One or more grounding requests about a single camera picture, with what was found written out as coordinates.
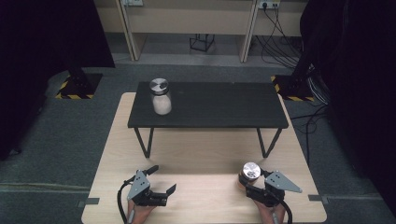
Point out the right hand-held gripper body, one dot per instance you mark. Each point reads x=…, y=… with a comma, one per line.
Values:
x=280, y=183

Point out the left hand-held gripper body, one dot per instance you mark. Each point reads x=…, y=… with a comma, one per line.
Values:
x=139, y=185

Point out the glass shaker jar orange powder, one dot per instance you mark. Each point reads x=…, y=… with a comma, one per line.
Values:
x=251, y=172

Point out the glass shaker jar white powder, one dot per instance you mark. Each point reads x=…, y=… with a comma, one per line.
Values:
x=161, y=101

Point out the black raised shelf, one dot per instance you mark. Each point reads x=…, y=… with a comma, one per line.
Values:
x=218, y=104

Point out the person's left hand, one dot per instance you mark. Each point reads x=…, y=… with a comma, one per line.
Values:
x=138, y=214

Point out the person's right hand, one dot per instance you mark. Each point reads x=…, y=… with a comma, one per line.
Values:
x=271, y=213

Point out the grey floor tape strip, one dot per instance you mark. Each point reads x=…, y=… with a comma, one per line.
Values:
x=90, y=201
x=317, y=198

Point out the black stand base striped tape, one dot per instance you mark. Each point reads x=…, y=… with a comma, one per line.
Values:
x=77, y=88
x=292, y=90

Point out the dark curtain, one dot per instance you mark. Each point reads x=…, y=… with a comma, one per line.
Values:
x=361, y=77
x=37, y=62

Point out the beige desk frame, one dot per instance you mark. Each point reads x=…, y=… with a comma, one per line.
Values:
x=190, y=21

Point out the white wall socket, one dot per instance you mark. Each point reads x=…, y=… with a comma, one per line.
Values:
x=133, y=2
x=269, y=3

